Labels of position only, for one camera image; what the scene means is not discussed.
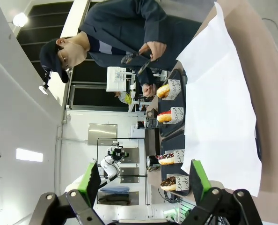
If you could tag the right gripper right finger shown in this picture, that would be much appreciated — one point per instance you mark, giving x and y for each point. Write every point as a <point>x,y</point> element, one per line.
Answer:
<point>223,208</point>

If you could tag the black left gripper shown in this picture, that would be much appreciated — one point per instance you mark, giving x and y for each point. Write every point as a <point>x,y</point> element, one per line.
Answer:
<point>118,153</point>

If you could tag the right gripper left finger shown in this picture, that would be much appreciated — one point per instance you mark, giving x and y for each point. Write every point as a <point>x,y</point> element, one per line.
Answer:
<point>68,208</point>

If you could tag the black green drink can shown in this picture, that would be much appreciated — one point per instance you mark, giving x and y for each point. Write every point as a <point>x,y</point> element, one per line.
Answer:
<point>141,124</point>
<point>154,122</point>
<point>153,161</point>

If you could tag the black serving tongs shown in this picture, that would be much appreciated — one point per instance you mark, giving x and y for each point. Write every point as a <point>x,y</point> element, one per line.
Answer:
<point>129,57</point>

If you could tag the person's left forearm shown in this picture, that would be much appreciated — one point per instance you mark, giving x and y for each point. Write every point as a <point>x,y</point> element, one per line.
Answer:
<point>155,21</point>

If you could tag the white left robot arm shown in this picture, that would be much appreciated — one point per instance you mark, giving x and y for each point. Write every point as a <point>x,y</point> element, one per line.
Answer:
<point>107,172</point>

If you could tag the person's right forearm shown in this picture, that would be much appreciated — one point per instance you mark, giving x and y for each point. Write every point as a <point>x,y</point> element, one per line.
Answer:
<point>144,76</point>

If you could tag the person's right hand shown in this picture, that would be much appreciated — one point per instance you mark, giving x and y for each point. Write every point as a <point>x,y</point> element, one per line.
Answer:
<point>150,91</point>

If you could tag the person's left hand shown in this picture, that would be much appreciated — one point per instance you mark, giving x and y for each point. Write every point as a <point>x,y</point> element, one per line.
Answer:
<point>157,49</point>

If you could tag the white script printed paper box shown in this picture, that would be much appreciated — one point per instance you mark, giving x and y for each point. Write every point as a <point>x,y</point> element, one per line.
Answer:
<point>182,184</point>
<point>177,116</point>
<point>179,157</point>
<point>174,90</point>

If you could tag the black plastic tray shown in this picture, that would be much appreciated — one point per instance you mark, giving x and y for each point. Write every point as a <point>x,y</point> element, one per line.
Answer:
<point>175,131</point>
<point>169,145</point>

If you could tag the bystander in yellow top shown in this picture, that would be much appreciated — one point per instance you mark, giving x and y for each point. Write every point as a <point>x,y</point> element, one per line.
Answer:
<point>126,97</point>

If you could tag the orange red glazed donut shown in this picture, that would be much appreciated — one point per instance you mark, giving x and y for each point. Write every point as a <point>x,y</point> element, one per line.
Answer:
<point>163,116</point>

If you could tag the rectangular ceiling light panel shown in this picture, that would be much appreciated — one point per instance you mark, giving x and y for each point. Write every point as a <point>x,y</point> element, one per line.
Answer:
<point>29,155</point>

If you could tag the white background monitor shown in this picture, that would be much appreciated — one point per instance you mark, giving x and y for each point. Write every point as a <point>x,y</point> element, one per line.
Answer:
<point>115,78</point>

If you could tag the yellow glazed donut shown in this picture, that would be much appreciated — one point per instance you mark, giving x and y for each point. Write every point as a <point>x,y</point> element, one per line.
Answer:
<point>163,91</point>

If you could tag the white paper sheet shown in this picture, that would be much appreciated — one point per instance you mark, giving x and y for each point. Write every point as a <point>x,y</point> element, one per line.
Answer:
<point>218,93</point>

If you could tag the dark baseball cap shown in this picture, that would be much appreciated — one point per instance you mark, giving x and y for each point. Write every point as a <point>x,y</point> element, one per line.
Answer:
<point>50,58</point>

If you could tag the person in dark blazer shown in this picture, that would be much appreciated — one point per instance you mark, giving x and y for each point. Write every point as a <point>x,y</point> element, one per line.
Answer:
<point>120,28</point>

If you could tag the round ceiling light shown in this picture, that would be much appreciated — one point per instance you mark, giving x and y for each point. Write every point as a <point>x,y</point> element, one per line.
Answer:
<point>20,19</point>

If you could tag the head mounted camera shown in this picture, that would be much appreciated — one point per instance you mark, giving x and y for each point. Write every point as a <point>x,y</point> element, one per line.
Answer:
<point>45,84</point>

